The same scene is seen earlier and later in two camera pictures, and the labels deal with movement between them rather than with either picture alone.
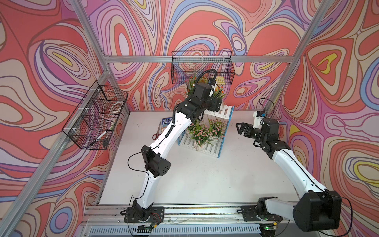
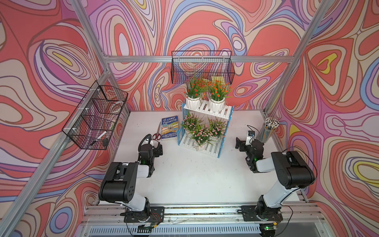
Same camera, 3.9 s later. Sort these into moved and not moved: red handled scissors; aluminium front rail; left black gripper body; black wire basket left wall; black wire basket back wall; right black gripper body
Moved: left black gripper body; right black gripper body
Not moved: black wire basket left wall; red handled scissors; black wire basket back wall; aluminium front rail
